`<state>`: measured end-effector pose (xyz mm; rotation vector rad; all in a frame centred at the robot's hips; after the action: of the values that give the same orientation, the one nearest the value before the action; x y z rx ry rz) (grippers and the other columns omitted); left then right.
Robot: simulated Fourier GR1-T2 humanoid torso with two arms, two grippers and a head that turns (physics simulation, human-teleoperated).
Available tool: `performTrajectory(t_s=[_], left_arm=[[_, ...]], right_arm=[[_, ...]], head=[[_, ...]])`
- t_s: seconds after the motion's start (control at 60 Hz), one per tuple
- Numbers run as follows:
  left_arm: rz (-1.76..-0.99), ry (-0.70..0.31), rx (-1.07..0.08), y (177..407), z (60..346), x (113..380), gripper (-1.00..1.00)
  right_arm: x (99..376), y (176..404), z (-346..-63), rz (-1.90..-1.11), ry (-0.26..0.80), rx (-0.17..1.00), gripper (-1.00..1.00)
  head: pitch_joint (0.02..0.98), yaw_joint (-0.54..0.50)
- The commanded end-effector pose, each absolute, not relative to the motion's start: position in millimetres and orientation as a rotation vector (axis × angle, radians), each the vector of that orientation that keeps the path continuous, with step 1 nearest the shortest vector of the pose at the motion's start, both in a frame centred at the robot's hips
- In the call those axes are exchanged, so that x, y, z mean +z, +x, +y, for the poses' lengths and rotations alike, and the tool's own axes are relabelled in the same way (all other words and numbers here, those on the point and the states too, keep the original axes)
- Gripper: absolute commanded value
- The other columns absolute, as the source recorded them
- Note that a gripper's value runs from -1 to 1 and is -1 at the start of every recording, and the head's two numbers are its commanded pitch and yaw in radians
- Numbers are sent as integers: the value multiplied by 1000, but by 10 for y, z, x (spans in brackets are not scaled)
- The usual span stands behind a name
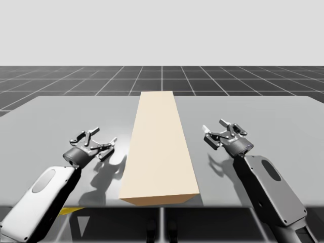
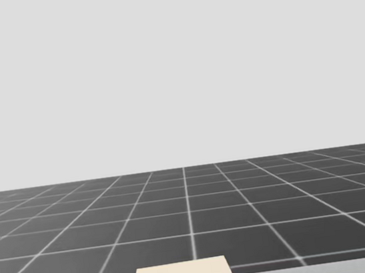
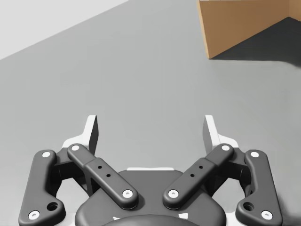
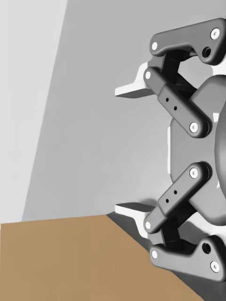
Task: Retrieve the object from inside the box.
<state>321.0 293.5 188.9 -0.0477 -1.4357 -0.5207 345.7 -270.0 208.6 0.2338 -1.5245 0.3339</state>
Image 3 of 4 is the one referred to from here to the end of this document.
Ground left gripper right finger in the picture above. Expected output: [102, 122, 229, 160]
[162, 114, 283, 226]

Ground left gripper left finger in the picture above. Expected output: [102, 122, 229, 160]
[18, 114, 139, 226]

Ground tall board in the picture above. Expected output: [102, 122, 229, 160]
[197, 0, 301, 59]

